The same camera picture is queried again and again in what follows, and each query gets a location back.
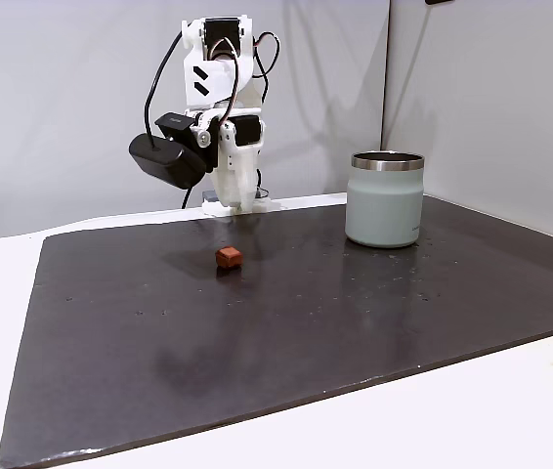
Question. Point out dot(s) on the red-brown cube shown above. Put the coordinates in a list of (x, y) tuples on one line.
[(229, 257)]

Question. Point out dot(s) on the pale green steel-rimmed cup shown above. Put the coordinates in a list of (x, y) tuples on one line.
[(384, 205)]

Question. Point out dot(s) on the grey base clamp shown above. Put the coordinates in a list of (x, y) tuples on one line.
[(209, 196)]

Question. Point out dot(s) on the dark grey table mat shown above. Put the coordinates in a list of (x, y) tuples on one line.
[(257, 342)]

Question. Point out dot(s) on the black oval camera box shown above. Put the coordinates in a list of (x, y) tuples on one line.
[(166, 158)]

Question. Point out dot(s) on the black wall-mounted object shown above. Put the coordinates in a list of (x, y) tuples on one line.
[(438, 2)]

